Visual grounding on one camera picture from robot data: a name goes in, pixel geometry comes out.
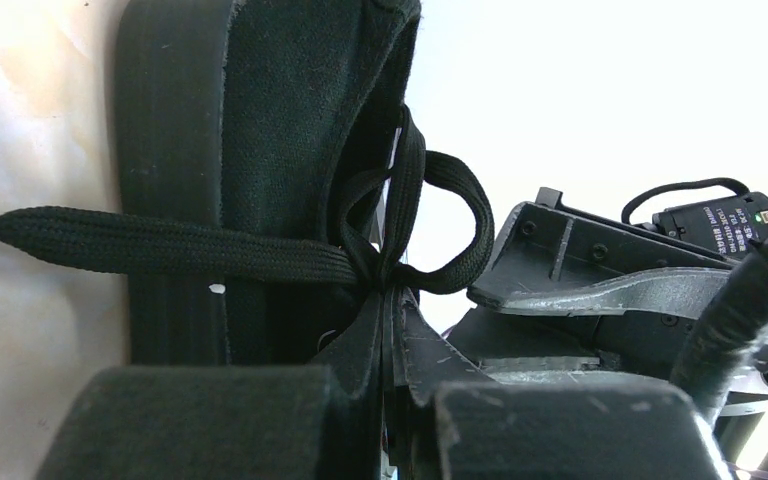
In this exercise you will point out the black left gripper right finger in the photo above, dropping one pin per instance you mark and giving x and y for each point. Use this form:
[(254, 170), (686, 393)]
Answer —
[(416, 361)]

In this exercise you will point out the black shoelace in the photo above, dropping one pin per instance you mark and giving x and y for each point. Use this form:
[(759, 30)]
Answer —
[(375, 219)]

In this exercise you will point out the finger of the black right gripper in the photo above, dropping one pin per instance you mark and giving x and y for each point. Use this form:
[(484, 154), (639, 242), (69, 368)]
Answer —
[(640, 343), (548, 262)]

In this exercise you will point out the black canvas sneaker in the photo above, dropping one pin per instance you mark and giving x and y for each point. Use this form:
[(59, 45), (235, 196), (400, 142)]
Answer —
[(252, 116)]

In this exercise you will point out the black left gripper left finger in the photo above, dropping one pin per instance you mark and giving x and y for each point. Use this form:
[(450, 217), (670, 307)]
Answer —
[(353, 435)]

